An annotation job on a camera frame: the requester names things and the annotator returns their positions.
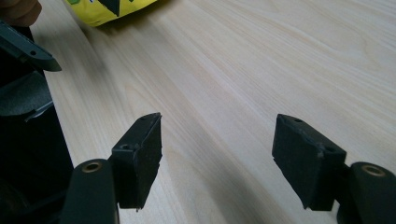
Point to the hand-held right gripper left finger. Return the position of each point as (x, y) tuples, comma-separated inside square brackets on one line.
[(140, 161)]

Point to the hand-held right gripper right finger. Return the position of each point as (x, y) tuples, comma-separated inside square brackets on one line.
[(306, 168)]

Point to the yellow snack packet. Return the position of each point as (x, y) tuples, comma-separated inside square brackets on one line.
[(102, 11)]

